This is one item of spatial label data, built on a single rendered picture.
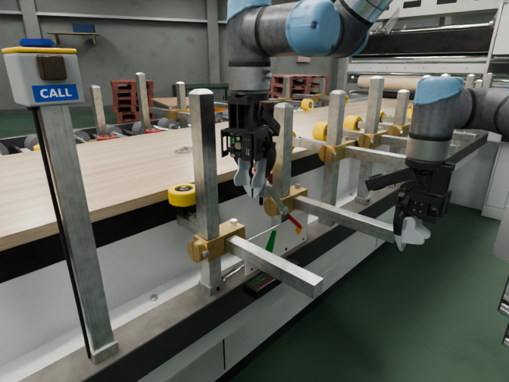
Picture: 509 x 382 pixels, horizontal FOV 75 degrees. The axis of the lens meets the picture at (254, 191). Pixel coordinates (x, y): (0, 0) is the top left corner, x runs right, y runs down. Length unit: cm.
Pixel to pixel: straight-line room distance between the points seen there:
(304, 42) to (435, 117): 29
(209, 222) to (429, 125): 47
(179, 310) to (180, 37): 1021
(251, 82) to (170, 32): 1016
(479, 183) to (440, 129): 281
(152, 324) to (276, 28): 60
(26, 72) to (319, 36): 38
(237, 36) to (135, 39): 1005
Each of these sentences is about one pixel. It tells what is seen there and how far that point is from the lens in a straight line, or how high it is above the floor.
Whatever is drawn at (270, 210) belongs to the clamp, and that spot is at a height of 84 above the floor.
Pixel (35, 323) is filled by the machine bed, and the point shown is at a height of 68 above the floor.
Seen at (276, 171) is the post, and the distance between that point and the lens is 87.
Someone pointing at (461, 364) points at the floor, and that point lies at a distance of 183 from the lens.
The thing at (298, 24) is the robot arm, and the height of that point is 125.
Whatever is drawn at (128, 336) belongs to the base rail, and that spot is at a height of 70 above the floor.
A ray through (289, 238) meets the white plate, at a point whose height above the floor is 74.
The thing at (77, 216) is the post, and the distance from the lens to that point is 58.
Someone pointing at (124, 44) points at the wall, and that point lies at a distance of 1060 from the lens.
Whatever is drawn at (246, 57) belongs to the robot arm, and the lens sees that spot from 59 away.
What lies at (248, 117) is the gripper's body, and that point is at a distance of 60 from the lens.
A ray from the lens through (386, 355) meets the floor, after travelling 174.
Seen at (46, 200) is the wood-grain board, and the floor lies 90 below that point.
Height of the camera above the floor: 120
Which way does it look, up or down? 21 degrees down
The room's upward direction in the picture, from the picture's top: straight up
